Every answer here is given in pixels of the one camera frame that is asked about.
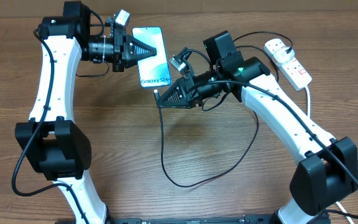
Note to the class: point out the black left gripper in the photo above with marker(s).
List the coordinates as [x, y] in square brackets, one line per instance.
[125, 44]

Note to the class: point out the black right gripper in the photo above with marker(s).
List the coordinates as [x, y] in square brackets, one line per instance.
[188, 88]

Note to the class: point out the blue Samsung Galaxy smartphone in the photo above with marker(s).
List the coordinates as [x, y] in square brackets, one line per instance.
[153, 71]

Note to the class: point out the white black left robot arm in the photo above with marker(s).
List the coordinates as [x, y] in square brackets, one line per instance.
[50, 140]

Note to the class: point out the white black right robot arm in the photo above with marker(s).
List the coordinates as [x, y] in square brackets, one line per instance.
[326, 167]

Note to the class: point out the white charger plug adapter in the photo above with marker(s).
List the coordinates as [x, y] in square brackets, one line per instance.
[283, 55]

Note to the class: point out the white power extension strip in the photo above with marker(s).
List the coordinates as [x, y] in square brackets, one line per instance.
[293, 70]

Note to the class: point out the brown cardboard backdrop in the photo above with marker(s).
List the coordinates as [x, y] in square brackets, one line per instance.
[40, 8]

